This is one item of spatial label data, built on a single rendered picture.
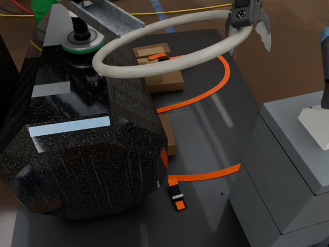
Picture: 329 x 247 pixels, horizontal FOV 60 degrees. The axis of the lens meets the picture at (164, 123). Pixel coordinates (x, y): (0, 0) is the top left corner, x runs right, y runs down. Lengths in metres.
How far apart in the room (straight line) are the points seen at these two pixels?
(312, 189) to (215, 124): 1.25
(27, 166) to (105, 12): 0.72
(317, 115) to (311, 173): 0.20
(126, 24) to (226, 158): 1.22
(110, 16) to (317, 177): 0.98
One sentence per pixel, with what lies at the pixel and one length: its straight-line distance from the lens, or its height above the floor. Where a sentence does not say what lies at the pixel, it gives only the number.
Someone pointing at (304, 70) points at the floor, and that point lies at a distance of 2.99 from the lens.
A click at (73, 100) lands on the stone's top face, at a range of 1.27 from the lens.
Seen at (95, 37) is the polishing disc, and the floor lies 0.88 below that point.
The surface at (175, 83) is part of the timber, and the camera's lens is 2.41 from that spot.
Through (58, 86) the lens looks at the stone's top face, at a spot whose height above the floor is 0.83.
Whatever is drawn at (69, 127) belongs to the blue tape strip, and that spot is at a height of 0.80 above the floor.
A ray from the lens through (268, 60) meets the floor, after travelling 2.99.
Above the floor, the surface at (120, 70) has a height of 1.23.
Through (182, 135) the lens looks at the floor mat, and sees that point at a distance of 2.13.
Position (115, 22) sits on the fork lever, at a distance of 1.22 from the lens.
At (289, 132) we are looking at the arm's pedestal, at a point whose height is 0.85.
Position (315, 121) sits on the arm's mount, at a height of 0.91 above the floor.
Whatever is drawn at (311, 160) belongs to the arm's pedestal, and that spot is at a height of 0.85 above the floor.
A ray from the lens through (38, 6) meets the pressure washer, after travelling 3.13.
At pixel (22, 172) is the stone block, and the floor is 0.63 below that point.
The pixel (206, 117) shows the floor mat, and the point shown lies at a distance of 2.26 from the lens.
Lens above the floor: 1.67
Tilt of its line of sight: 49 degrees down
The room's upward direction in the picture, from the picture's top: straight up
